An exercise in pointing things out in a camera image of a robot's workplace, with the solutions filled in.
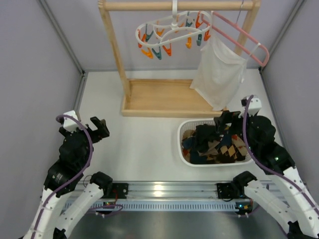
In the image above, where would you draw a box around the black sock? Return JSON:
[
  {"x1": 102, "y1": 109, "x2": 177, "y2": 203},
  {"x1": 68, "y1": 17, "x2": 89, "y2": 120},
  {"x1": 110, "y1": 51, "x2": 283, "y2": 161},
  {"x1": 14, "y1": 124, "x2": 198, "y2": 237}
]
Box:
[{"x1": 193, "y1": 124, "x2": 220, "y2": 153}]

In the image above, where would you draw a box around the dark navy sock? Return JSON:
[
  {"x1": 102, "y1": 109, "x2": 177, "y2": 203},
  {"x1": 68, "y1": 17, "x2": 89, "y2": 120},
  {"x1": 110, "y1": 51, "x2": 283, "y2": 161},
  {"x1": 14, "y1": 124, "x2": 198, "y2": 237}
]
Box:
[{"x1": 181, "y1": 136, "x2": 207, "y2": 165}]

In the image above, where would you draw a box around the white plastic clip hanger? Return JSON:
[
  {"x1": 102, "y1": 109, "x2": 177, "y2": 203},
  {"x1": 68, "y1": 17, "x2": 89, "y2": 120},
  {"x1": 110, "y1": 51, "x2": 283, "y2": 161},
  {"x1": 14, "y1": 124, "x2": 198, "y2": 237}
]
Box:
[{"x1": 135, "y1": 0, "x2": 213, "y2": 49}]

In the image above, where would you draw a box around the brown striped-cuff sock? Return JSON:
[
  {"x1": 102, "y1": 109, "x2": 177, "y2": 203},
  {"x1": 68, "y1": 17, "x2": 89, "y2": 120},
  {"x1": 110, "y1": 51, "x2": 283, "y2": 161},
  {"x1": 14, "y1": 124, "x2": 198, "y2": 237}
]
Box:
[{"x1": 199, "y1": 140, "x2": 220, "y2": 156}]

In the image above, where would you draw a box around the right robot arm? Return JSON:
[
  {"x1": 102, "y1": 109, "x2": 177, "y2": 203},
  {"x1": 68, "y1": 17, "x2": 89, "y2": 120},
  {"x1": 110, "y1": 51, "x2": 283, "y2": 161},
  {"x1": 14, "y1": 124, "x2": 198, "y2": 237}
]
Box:
[{"x1": 214, "y1": 111, "x2": 319, "y2": 239}]

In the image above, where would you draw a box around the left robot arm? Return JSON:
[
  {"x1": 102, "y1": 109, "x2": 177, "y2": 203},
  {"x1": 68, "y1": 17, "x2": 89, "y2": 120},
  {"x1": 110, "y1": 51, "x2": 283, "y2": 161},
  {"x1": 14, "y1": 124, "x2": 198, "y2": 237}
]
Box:
[{"x1": 24, "y1": 111, "x2": 113, "y2": 239}]

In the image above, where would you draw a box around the argyle patterned socks pile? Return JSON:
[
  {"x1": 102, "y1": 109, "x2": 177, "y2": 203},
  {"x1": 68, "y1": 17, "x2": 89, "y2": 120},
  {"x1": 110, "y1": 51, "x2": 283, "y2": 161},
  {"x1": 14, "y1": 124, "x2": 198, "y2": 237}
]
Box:
[{"x1": 180, "y1": 124, "x2": 247, "y2": 166}]

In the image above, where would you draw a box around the pink clothes hanger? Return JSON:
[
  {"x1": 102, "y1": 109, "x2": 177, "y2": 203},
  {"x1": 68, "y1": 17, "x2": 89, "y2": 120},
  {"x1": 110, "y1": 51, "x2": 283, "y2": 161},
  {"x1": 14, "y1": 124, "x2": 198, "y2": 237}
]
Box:
[{"x1": 198, "y1": 11, "x2": 270, "y2": 67}]

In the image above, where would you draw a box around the wooden clothes rack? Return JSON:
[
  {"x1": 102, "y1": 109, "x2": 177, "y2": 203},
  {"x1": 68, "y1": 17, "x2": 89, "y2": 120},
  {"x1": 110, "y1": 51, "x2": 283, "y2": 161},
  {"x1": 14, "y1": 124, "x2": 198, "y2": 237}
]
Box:
[{"x1": 98, "y1": 0, "x2": 261, "y2": 118}]

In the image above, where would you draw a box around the white plastic laundry basket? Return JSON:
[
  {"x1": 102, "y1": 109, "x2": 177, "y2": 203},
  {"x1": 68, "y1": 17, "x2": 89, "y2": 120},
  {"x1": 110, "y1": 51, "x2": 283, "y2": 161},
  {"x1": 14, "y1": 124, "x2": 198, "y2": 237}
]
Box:
[{"x1": 177, "y1": 119, "x2": 253, "y2": 168}]

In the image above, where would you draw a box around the white mesh laundry bag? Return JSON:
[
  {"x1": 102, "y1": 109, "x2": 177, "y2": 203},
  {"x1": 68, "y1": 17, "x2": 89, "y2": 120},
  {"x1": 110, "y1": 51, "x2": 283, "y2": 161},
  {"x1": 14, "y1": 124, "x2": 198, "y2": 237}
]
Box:
[{"x1": 190, "y1": 35, "x2": 247, "y2": 111}]

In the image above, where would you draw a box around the orange clothes peg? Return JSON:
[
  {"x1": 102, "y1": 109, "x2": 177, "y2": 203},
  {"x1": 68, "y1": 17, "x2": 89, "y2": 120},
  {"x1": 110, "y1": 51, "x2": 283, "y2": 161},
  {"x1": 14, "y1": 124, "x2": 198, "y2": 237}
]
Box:
[
  {"x1": 141, "y1": 48, "x2": 154, "y2": 59},
  {"x1": 162, "y1": 43, "x2": 172, "y2": 56},
  {"x1": 195, "y1": 12, "x2": 203, "y2": 29},
  {"x1": 185, "y1": 37, "x2": 192, "y2": 49}
]

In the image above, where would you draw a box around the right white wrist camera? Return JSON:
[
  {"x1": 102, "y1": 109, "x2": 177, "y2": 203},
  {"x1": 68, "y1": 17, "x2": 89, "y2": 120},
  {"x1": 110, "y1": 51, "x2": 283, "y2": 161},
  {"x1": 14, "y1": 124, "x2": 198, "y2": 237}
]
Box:
[{"x1": 239, "y1": 95, "x2": 262, "y2": 118}]

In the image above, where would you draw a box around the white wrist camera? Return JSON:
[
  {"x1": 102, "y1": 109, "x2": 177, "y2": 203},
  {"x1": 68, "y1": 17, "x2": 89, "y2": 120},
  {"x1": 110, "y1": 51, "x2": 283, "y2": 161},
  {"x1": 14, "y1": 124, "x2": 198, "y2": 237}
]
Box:
[
  {"x1": 239, "y1": 95, "x2": 262, "y2": 118},
  {"x1": 56, "y1": 110, "x2": 87, "y2": 132}
]

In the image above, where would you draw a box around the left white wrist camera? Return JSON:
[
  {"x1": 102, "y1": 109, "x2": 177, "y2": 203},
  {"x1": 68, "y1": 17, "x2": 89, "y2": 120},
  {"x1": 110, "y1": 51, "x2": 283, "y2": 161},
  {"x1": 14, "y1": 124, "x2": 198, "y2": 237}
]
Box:
[{"x1": 56, "y1": 110, "x2": 87, "y2": 132}]

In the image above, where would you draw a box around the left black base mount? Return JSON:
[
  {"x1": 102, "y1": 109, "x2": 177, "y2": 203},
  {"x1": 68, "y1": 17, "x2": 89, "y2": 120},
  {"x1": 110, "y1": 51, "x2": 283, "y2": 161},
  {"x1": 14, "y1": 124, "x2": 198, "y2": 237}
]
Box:
[{"x1": 102, "y1": 183, "x2": 129, "y2": 199}]

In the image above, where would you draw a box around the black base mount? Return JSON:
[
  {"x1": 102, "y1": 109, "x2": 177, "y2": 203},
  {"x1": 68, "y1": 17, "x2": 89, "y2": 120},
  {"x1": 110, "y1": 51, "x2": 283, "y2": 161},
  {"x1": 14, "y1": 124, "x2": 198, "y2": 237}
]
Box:
[
  {"x1": 216, "y1": 183, "x2": 246, "y2": 202},
  {"x1": 102, "y1": 183, "x2": 129, "y2": 199}
]

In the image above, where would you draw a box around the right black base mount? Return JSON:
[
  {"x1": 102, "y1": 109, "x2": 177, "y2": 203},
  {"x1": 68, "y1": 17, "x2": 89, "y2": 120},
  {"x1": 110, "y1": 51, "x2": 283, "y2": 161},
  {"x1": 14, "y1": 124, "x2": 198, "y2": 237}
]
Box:
[{"x1": 216, "y1": 183, "x2": 246, "y2": 202}]

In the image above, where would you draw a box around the aluminium mounting rail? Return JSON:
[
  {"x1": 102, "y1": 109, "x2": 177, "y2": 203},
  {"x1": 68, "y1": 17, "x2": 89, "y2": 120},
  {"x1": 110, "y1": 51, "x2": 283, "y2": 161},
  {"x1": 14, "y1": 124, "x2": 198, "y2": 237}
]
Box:
[{"x1": 39, "y1": 181, "x2": 312, "y2": 202}]

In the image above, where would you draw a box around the white slotted cable duct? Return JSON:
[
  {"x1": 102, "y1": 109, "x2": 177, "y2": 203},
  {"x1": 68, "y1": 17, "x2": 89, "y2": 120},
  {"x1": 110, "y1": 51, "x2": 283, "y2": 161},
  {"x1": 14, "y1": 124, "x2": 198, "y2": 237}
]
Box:
[{"x1": 89, "y1": 200, "x2": 253, "y2": 212}]

